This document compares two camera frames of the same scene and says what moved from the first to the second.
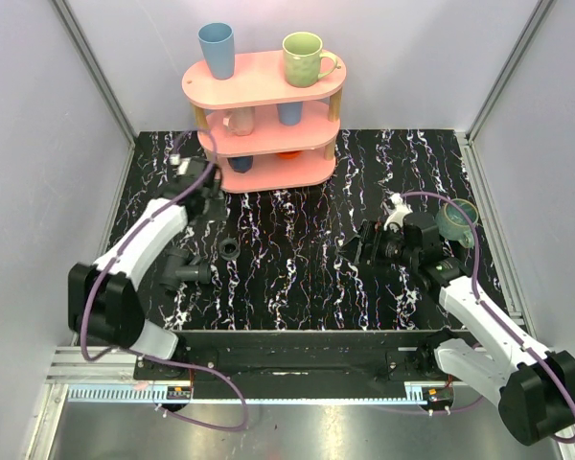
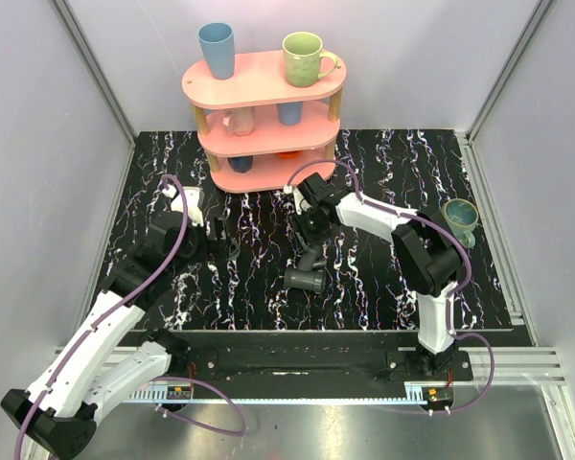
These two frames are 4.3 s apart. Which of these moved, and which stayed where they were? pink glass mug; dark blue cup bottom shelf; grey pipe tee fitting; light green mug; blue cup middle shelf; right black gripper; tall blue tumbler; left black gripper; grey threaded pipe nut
Moved: grey pipe tee fitting; left black gripper; right black gripper
Stayed: blue cup middle shelf; dark blue cup bottom shelf; pink glass mug; light green mug; tall blue tumbler; grey threaded pipe nut
